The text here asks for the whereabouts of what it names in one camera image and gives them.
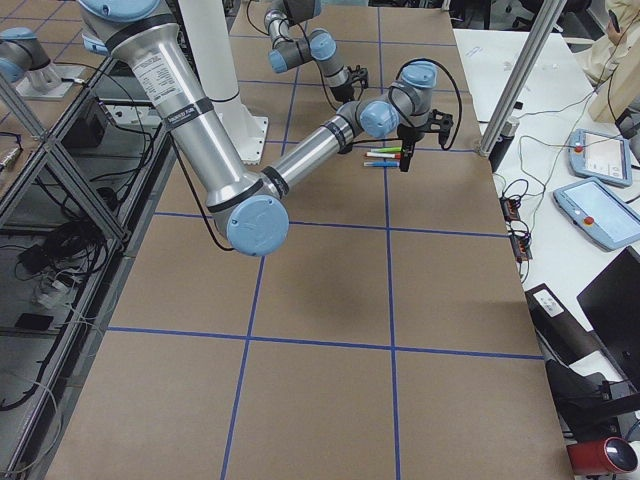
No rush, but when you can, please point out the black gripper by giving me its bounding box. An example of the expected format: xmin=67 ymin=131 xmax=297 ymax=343
xmin=330 ymin=65 xmax=369 ymax=103
xmin=397 ymin=109 xmax=453 ymax=172

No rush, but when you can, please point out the green highlighter pen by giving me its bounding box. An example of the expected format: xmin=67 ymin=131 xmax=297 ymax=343
xmin=370 ymin=146 xmax=402 ymax=154

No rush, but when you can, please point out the blue highlighter pen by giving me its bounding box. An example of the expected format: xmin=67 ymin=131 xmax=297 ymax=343
xmin=363 ymin=161 xmax=399 ymax=168

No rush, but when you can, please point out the red white marker pen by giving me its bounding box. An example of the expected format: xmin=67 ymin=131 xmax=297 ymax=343
xmin=365 ymin=152 xmax=401 ymax=160

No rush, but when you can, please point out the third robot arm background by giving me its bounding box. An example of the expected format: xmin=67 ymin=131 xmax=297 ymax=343
xmin=1 ymin=27 xmax=71 ymax=100

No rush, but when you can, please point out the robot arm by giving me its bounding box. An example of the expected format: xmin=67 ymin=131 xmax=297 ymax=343
xmin=264 ymin=1 xmax=369 ymax=104
xmin=81 ymin=1 xmax=461 ymax=256

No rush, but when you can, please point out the black usb hub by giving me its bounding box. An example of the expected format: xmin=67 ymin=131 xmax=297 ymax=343
xmin=500 ymin=197 xmax=533 ymax=263

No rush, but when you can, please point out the blue teach pendant far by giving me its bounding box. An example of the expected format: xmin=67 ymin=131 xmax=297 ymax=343
xmin=568 ymin=129 xmax=633 ymax=188

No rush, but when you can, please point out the blue teach pendant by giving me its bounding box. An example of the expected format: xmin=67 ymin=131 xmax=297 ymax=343
xmin=553 ymin=177 xmax=639 ymax=251
xmin=568 ymin=129 xmax=633 ymax=188

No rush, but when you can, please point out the blue teach pendant near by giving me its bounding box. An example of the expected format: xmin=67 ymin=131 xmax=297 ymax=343
xmin=553 ymin=177 xmax=639 ymax=251

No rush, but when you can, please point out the person in beige clothes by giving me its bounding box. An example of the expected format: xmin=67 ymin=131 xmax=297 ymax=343
xmin=574 ymin=1 xmax=639 ymax=121

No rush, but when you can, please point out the black laptop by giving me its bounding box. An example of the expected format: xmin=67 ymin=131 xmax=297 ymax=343
xmin=577 ymin=247 xmax=639 ymax=389

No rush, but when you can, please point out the red cylinder bottle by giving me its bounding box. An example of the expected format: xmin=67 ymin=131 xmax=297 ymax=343
xmin=566 ymin=437 xmax=639 ymax=476

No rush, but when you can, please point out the aluminium frame post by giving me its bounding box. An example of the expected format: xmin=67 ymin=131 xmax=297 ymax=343
xmin=476 ymin=0 xmax=566 ymax=158

